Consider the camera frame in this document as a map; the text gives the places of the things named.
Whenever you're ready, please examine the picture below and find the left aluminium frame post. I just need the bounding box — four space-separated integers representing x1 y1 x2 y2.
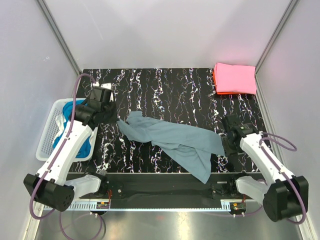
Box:
36 0 82 75

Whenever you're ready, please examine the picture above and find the white slotted cable duct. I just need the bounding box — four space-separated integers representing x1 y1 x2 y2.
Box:
67 199 231 212

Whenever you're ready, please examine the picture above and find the right aluminium frame post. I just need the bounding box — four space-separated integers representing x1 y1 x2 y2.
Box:
254 0 301 76

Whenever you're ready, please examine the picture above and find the bright blue t shirt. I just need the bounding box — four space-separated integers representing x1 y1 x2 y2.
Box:
52 101 94 159

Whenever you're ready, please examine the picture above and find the pink folded t shirt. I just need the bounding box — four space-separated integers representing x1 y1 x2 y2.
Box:
213 62 257 95

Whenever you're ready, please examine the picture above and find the white plastic laundry basket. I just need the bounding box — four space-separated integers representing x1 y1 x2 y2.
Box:
36 98 98 162

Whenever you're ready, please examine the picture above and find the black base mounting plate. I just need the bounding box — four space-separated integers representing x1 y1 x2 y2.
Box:
78 172 258 210

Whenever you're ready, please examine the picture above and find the white cloth in basket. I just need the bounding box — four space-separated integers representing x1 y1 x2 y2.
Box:
55 114 67 135

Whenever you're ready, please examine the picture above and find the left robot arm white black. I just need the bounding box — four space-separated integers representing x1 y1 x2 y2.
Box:
23 83 118 212

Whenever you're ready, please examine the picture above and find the grey-blue t shirt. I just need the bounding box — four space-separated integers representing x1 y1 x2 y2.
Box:
117 111 225 184

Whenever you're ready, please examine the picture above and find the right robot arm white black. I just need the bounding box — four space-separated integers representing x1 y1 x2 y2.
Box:
222 114 309 225

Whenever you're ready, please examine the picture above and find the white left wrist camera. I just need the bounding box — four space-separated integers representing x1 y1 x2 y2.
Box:
100 82 114 102

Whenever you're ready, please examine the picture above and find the aluminium frame post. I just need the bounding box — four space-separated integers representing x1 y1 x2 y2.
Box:
254 0 301 76
36 0 82 75

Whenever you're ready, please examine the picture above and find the orange folded t shirt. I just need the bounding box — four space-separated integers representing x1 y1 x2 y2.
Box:
212 71 241 95

